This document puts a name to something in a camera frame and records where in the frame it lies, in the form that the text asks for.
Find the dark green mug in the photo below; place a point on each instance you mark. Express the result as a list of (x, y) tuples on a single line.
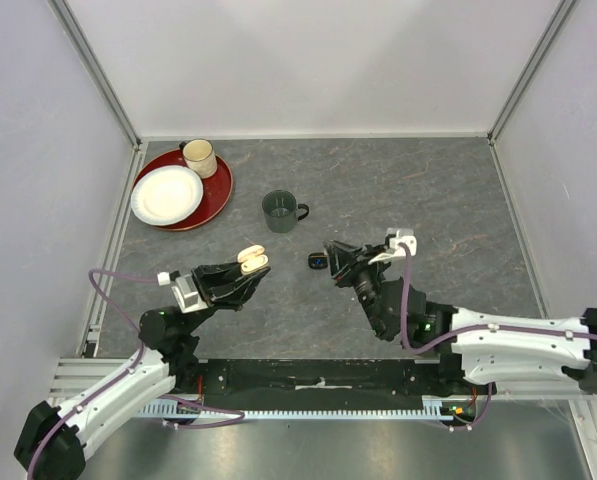
[(282, 211)]

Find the cream ceramic cup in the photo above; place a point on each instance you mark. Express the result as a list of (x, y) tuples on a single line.
[(199, 155)]

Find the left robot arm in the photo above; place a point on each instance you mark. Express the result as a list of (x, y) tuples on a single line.
[(56, 442)]

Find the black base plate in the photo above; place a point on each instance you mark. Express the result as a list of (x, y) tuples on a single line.
[(245, 383)]

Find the grey slotted cable duct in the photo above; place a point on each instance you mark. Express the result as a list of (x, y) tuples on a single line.
[(431, 409)]

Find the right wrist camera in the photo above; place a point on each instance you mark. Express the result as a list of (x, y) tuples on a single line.
[(399, 244)]

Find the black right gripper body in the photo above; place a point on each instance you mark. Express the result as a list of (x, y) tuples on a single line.
[(360, 270)]

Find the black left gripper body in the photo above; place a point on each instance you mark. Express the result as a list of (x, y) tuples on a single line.
[(212, 296)]

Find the white paper plate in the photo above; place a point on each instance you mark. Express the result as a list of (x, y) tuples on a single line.
[(166, 195)]

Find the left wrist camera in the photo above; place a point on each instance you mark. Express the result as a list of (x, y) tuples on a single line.
[(185, 291)]

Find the black glossy charging case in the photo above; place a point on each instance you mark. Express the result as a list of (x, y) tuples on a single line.
[(317, 261)]

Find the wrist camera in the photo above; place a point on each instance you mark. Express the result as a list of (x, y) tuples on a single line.
[(185, 291), (399, 244)]

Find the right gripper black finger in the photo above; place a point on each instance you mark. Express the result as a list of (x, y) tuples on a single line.
[(341, 249), (336, 265)]

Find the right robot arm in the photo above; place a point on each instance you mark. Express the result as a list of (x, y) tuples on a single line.
[(477, 348)]

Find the white earbud charging case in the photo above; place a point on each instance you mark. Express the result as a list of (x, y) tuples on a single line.
[(254, 257)]

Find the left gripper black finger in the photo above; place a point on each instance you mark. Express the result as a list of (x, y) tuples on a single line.
[(245, 286), (218, 273)]

